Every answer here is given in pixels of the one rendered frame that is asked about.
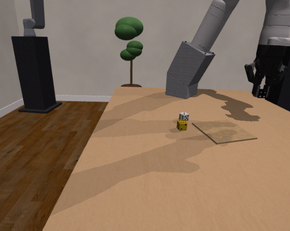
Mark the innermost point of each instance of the white die with black pips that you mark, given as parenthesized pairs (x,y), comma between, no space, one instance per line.
(184,116)

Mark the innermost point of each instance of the translucent tan mat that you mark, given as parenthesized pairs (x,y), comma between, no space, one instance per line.
(223,131)

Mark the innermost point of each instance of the yellow die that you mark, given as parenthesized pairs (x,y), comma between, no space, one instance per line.
(182,125)

